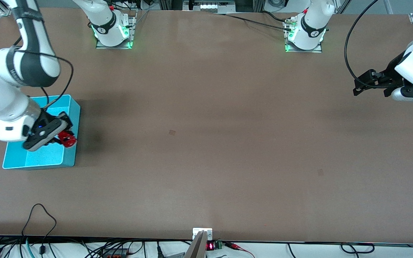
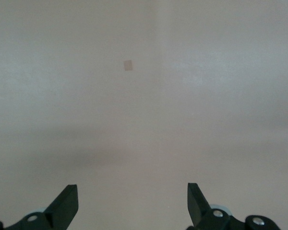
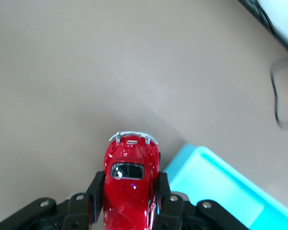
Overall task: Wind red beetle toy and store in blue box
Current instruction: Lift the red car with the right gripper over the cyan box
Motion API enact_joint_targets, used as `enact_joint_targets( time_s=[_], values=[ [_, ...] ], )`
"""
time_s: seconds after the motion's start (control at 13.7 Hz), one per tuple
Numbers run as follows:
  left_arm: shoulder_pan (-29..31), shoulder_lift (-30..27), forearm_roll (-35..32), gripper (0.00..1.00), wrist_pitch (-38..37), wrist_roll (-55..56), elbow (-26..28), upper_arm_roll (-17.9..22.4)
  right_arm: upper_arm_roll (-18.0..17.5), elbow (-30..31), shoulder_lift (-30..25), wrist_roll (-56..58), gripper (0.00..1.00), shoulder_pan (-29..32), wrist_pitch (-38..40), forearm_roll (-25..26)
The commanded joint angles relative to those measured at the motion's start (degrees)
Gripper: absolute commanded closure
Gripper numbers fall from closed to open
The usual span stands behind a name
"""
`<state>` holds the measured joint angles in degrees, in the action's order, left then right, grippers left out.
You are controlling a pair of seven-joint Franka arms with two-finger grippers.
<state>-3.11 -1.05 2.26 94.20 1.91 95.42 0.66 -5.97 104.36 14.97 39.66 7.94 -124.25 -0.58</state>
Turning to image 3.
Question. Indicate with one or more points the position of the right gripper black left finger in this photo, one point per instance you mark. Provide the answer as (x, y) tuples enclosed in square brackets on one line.
[(96, 191)]

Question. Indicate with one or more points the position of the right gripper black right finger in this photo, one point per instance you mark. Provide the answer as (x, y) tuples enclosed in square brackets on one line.
[(164, 187)]

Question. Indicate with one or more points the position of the red beetle toy car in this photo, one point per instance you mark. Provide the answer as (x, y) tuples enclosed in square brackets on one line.
[(129, 198)]

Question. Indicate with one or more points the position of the blue plastic box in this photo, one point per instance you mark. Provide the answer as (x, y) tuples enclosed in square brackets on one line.
[(218, 182)]

